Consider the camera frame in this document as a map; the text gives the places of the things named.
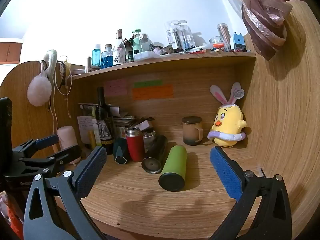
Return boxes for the blue pencil sharpener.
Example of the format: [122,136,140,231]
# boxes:
[230,32,246,52]

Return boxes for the green cup with black base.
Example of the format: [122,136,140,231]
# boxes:
[158,144,188,192]

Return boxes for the wooden wall cabinet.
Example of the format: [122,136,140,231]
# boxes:
[0,42,23,64]

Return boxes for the yellow tube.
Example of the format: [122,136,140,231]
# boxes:
[88,130,97,150]

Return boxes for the red thermos flask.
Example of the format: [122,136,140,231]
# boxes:
[126,127,146,163]

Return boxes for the white fluffy earmuffs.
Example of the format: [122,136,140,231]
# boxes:
[27,49,59,107]

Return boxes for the mauve curtain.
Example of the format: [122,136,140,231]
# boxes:
[199,0,293,61]

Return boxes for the pink cylinder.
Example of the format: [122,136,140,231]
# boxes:
[57,125,79,153]

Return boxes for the brown headbands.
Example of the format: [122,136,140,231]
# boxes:
[57,60,72,88]

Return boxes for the clear corked glass bottle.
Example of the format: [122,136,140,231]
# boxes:
[113,29,126,66]

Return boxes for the pile of papers and booklets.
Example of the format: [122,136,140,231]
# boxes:
[109,106,156,132]

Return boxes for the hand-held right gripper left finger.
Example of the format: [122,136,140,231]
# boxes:
[23,145,108,240]

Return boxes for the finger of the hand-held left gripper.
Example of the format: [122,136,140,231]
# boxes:
[18,145,82,178]
[12,134,60,161]

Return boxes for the brown lidded ceramic mug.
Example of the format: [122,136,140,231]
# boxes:
[182,116,204,146]

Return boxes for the white earphone cable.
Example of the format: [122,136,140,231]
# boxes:
[47,55,73,145]

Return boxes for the clear blister pack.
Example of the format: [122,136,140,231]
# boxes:
[165,20,194,52]

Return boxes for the white plastic tray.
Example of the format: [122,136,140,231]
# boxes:
[133,50,157,62]

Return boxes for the dark green hexagonal cup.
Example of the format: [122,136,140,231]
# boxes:
[113,137,131,165]

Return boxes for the dark wine bottle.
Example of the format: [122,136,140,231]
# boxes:
[95,86,116,155]

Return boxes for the yellow chick plush toy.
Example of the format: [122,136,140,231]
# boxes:
[207,81,248,148]

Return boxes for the wooden desk hutch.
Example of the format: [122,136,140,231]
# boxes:
[0,0,320,240]

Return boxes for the orange sticky note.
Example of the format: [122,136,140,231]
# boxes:
[132,84,174,101]

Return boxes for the white handwritten note paper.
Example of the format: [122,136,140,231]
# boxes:
[77,115,97,144]

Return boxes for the blue liquid plastic bottle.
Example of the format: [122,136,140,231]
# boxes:
[91,44,102,67]

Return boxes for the green spray bottle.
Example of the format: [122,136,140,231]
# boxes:
[132,28,143,55]

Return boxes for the black tumbler cup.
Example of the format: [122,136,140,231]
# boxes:
[141,134,168,174]

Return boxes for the round glass jar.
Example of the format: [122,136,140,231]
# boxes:
[209,36,224,52]

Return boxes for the green sticky note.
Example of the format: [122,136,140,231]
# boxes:
[134,80,163,89]

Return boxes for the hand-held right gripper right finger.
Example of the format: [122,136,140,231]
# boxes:
[209,146,293,240]

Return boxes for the glass bottle with blue beads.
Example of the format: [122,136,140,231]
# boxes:
[101,44,114,69]

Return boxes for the pink sticky note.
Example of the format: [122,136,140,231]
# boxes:
[104,79,128,97]

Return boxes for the clear tube container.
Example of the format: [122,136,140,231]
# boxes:
[216,23,232,52]

